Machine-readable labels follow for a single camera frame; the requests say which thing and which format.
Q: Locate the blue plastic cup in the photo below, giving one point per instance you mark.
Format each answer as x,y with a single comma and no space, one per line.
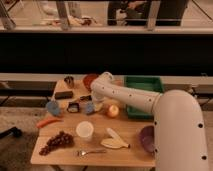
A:
53,108

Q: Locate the red bowl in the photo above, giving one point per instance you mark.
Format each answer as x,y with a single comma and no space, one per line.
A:
88,79

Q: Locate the green plastic bin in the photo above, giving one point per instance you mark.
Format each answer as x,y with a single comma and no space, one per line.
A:
149,83

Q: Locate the blue sponge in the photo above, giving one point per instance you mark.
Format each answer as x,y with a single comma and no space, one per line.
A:
89,108

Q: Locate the yellow red apple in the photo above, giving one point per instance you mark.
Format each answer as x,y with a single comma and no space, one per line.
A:
113,111

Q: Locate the person in background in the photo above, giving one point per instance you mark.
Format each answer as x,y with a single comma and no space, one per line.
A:
170,12

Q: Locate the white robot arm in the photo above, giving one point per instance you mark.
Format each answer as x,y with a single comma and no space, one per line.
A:
179,131

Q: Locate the white plastic cup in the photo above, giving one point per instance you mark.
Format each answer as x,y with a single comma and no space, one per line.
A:
85,130

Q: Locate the small metal cup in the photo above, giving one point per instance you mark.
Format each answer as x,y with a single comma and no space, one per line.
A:
69,80

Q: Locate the orange carrot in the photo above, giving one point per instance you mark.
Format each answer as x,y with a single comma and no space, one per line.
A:
47,121

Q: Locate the peeled banana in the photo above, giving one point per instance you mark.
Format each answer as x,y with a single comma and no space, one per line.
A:
115,141

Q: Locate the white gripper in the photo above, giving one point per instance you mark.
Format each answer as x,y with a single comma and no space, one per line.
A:
97,101

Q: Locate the purple bowl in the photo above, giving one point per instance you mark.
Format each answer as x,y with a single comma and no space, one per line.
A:
146,137

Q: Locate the bunch of dark grapes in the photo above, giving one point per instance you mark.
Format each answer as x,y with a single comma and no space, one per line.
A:
62,139

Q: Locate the black rectangular block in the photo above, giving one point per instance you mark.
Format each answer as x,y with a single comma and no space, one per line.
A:
63,95

